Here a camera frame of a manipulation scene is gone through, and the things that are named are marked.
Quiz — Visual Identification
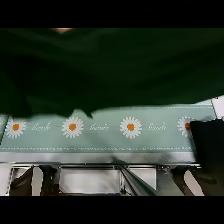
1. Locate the silver frame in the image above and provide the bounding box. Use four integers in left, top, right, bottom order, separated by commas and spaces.
0, 161, 224, 197

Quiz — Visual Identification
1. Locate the dark green garment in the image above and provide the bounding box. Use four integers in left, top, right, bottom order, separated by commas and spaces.
0, 27, 224, 120

